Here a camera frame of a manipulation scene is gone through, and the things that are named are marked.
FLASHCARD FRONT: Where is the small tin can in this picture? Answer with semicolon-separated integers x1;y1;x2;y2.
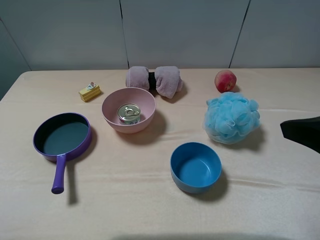
117;103;141;125

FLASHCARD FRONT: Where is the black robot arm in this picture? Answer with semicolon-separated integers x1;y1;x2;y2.
280;116;320;153

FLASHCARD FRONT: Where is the pink plastic bowl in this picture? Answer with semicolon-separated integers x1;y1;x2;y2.
101;87;156;134

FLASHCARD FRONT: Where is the rolled pink towel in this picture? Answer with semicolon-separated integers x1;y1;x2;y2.
125;66;184;99

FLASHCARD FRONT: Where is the blue plastic bowl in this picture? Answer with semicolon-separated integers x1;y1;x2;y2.
170;142;222;194

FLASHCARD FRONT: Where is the blue mesh bath sponge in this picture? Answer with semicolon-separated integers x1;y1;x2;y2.
203;92;260;145

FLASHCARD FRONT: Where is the yellow toy cake slice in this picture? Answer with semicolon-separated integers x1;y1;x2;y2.
78;82;101;103

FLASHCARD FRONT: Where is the red peach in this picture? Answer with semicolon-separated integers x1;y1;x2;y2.
214;69;237;93

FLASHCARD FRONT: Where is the purple frying pan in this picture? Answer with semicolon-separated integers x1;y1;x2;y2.
33;112;92;195

